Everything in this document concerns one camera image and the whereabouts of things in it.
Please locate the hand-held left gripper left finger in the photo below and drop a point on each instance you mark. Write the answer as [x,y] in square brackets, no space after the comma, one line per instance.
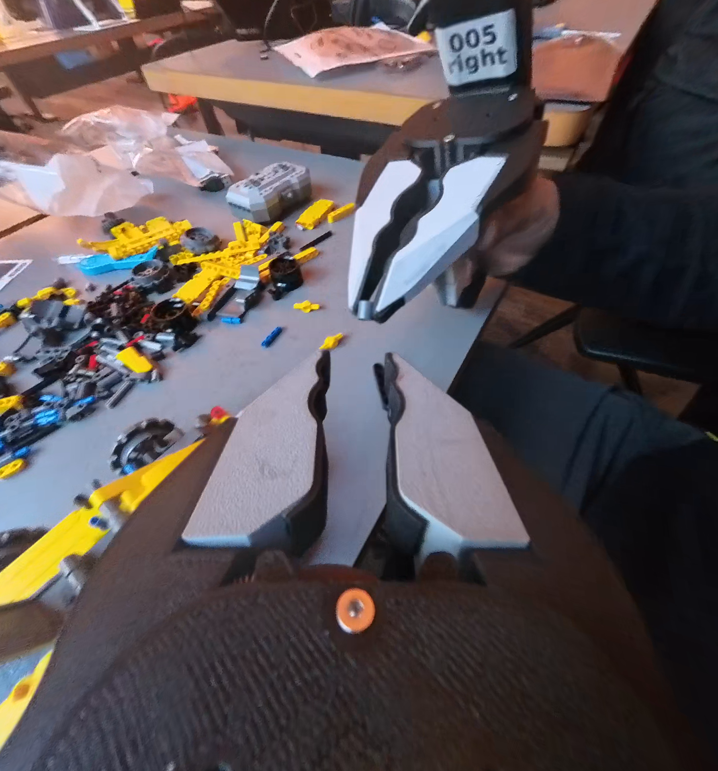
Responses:
[262,470]

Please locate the yellow toy plate block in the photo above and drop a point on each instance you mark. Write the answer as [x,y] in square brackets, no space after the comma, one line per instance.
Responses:
[315,214]

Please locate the yellow edged table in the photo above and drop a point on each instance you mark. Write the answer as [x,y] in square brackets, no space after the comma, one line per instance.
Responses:
[334,96]

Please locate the black spoked toy wheel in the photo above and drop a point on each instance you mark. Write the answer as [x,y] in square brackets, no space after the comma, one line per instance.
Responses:
[285,272]

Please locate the dark grey toy wheel rim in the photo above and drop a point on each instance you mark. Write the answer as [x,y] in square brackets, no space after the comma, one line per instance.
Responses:
[201,241]
[151,274]

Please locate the black toy axle rod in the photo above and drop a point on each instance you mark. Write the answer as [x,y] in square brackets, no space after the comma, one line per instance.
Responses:
[313,241]

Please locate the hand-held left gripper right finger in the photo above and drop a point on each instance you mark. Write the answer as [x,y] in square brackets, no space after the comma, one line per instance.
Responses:
[455,470]

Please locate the pile of toy brick parts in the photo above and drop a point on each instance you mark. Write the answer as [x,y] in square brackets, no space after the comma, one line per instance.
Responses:
[111,307]

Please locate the crumpled clear plastic bags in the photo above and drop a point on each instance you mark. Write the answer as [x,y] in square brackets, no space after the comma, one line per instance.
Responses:
[93,174]

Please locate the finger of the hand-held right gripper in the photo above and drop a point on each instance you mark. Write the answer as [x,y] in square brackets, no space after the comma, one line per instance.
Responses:
[443,241]
[377,229]

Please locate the yellow curved toy panel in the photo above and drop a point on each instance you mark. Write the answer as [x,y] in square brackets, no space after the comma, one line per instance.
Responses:
[134,360]

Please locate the short yellow toy beam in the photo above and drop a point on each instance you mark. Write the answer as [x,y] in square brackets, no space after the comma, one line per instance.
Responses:
[340,212]

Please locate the person's dark pants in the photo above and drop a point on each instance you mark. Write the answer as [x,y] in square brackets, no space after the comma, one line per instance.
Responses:
[545,409]

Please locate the yellow toy brick car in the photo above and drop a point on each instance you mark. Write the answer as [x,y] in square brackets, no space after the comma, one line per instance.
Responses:
[45,554]

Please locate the white printed paper sheet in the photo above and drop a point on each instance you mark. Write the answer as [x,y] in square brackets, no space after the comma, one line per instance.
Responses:
[353,51]

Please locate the grey toy battery box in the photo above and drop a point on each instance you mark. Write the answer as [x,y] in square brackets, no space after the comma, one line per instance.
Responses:
[268,190]

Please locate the light blue toy tool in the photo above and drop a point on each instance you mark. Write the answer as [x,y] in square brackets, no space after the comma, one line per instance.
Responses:
[102,265]

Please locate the black toy wheel rim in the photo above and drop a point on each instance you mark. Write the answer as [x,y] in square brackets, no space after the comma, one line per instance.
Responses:
[172,313]

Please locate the yellow toy connector pin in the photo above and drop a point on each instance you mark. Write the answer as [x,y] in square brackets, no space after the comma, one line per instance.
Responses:
[331,341]
[306,306]

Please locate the dark wooden table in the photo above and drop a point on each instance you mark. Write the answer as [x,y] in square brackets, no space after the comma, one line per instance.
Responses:
[93,36]

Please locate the grey desk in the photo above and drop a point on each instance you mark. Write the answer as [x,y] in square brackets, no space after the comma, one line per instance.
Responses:
[226,385]

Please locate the grey toy sleeve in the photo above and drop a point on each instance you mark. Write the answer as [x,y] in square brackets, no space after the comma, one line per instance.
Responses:
[365,310]

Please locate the person's right hand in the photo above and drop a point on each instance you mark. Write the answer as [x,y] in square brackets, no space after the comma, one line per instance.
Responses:
[515,229]

